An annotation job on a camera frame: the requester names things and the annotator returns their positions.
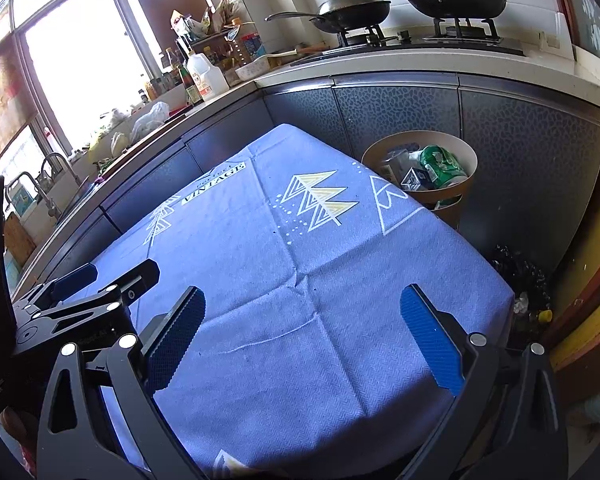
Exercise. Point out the white wall socket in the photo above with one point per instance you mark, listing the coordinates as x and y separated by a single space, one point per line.
552 41

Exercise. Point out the grey kitchen cabinet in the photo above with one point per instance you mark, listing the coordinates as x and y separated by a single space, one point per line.
530 160

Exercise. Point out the blue printed tablecloth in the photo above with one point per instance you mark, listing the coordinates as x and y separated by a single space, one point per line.
280 285

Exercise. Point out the crushed green can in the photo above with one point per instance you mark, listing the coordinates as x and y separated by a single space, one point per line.
440 162

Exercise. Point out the blue white box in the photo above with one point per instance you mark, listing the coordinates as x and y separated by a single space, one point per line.
21 199

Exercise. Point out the wooden cutting board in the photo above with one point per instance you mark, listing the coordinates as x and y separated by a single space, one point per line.
19 240

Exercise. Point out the white plastic jug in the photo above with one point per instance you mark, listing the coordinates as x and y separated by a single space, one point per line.
207 80

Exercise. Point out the blue white milk carton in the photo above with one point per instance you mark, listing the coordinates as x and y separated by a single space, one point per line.
415 177

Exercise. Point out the black gas stove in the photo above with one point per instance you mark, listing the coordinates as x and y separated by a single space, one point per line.
405 47

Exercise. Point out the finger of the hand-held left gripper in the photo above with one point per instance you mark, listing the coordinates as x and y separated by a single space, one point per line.
75 277
120 292

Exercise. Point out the crumpled clear plastic bag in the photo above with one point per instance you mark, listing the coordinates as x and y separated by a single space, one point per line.
150 120

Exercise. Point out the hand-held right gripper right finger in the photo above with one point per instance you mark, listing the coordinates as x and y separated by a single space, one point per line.
430 340

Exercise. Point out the round brown trash bin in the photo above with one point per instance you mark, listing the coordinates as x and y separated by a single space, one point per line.
469 175

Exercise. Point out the white plastic basket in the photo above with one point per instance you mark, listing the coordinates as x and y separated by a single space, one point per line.
254 67

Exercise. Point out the clear oil bottle blue label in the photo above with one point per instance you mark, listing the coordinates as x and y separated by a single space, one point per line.
247 42

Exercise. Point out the black plastic bag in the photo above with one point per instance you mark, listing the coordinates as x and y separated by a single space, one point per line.
520 275

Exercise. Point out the cluttered condiment rack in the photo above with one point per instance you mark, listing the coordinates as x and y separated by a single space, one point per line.
215 25

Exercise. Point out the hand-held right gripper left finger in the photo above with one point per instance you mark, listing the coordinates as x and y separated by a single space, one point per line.
175 345

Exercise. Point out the dark sauce bottle green label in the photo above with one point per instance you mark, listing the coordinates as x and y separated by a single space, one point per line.
191 87

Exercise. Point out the metal faucet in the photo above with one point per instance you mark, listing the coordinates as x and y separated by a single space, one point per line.
60 162
30 190

